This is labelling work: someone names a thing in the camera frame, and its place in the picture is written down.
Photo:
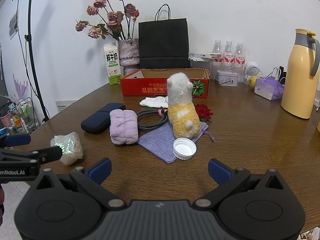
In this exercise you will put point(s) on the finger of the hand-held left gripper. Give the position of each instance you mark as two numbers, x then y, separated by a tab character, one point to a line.
17	140
51	153

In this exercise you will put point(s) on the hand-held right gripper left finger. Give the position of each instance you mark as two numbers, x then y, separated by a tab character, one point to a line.
101	170

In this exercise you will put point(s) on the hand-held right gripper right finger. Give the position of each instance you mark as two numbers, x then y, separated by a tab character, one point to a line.
220	171

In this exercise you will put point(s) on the clear plastic bag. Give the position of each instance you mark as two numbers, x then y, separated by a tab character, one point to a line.
71	145

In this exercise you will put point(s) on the white bottle cap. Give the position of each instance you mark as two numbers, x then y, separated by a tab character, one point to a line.
184	148

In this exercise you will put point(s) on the purple towel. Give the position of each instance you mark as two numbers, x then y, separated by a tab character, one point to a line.
123	127

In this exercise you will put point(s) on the navy glasses case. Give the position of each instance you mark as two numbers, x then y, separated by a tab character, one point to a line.
97	121

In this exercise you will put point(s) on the purple burlap pouch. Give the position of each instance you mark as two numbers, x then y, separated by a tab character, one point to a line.
160	142

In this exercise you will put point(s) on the yellow and white plush toy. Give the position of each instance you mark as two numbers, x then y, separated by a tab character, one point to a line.
182	115

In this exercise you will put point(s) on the white cloth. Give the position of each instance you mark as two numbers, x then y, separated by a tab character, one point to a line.
153	102

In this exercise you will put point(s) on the red cardboard box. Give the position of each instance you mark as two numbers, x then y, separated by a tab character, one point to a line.
145	87

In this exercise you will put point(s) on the shelf rack with bottles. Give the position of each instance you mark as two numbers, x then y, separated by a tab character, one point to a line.
17	117

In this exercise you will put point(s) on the red fabric rose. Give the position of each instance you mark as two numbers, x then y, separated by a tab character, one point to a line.
203	111

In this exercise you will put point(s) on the printed metal tin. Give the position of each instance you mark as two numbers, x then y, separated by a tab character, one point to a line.
227	78

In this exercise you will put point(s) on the purple tissue pack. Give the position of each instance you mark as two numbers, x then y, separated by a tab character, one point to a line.
268	88

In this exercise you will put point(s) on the yellow green apple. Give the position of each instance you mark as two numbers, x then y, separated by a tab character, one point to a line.
253	81

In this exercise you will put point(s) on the black light stand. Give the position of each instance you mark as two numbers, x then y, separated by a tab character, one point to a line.
31	42

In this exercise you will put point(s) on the clear plastic container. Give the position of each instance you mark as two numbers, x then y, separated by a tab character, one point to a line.
200	67

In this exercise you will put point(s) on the white and green milk carton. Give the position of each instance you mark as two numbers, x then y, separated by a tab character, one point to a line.
112	65

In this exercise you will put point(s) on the small white desk fan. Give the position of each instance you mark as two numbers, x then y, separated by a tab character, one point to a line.
253	68

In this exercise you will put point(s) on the flat white carton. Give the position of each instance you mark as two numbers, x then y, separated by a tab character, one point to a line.
203	56

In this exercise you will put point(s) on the yellow thermos jug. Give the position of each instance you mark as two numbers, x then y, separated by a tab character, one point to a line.
298	80

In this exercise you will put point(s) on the purple textured vase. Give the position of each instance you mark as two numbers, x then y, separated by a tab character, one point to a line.
128	52

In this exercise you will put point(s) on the black paper bag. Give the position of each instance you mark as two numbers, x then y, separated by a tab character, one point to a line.
163	42

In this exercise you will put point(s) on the dried pink rose bouquet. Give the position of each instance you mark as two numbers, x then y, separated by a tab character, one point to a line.
115	17

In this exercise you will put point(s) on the purple wall decal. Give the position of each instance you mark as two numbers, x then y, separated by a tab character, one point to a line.
20	86

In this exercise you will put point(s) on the wall poster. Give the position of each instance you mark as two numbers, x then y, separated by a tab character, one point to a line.
13	25

